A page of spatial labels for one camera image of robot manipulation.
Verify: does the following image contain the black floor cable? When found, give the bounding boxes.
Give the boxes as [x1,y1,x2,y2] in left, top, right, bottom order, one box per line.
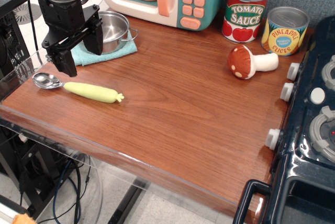
[36,155,92,224]

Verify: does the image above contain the teal folded cloth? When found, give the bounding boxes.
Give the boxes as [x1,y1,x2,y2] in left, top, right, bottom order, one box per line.
[71,41,137,66]

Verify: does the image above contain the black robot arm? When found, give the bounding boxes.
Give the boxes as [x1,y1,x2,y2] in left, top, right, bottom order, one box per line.
[38,0,103,77]

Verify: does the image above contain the black table leg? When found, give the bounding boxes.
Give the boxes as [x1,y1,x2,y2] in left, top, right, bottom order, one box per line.
[108,185,142,224]

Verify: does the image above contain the blue floor cable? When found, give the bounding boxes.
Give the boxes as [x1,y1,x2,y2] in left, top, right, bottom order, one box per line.
[52,158,82,224]

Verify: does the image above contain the spoon with yellow-green handle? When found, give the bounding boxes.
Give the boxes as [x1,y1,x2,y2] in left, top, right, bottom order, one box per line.
[32,72,125,103]

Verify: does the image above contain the small stainless steel pot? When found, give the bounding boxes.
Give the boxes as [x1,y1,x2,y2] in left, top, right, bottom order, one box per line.
[99,11,139,54]

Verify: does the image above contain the plush brown mushroom toy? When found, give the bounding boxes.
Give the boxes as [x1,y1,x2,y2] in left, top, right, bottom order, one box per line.
[227,44,279,80]

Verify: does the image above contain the tomato sauce can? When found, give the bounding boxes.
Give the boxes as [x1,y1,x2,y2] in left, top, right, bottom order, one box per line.
[222,0,267,43]

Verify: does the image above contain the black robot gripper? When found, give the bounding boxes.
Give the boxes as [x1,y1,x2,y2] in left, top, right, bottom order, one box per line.
[38,0,103,77]

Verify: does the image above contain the dark blue toy stove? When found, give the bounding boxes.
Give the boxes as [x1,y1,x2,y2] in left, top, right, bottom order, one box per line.
[233,16,334,223]

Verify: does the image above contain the pineapple slices can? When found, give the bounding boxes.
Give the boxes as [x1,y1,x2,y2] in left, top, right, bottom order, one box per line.
[261,6,310,56]

